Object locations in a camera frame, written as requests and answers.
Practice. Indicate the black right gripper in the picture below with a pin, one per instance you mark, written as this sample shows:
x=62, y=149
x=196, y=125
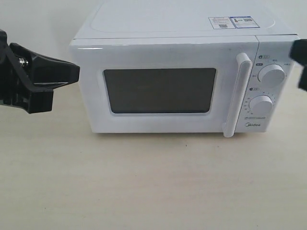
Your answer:
x=298, y=54

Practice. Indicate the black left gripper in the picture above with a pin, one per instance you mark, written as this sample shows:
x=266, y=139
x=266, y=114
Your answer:
x=19, y=64

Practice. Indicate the white microwave door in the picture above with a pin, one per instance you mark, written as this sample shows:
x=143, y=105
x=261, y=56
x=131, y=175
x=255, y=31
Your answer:
x=164, y=88

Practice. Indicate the white microwave oven body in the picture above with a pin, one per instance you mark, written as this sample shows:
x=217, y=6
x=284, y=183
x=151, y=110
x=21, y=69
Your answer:
x=165, y=21

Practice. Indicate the upper white control knob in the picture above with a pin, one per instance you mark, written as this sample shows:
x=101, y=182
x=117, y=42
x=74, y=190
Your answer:
x=271, y=76

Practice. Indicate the white control knob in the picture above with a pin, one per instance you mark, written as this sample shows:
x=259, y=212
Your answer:
x=261, y=105
x=271, y=76

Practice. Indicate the lower white control knob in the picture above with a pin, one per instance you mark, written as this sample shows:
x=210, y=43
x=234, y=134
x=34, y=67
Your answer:
x=261, y=105

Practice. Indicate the white and blue label sticker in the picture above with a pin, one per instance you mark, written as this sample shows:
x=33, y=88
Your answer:
x=233, y=22

